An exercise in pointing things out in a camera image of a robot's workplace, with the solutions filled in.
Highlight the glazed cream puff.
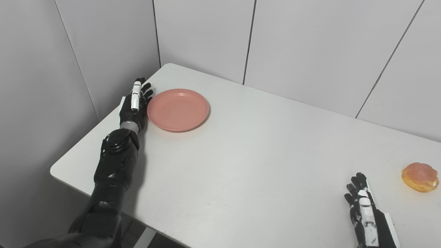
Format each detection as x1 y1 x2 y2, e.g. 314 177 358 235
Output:
401 162 440 193

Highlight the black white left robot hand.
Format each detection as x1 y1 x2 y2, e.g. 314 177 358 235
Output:
119 77 154 133

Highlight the pink round plate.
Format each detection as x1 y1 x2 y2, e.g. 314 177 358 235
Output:
147 89 210 133

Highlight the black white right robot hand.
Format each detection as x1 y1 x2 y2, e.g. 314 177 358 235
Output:
344 172 401 248

